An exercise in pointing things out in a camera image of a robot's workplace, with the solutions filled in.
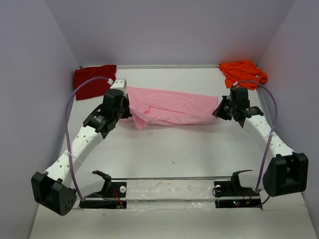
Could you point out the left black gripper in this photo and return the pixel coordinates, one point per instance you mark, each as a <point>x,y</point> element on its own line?
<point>126,102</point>

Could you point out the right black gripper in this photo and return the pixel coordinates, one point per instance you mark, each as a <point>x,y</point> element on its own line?
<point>218,112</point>

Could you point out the pink t shirt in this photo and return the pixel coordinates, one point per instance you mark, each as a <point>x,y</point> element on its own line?
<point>169,108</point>

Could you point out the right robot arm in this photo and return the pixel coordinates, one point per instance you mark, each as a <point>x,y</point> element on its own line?
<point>282,170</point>

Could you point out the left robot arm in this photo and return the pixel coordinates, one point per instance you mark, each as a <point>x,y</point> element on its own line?
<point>57,188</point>

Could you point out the dark red folded t shirt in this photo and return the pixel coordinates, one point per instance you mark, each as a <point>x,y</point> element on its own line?
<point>105,75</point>

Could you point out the orange t shirt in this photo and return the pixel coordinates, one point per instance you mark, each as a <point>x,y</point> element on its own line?
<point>242,72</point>

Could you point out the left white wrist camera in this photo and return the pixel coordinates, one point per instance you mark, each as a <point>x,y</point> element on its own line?
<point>120,84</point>

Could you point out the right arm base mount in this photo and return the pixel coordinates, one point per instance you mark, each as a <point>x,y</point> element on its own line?
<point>230,194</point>

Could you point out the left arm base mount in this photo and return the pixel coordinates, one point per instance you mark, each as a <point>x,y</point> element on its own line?
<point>100,191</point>

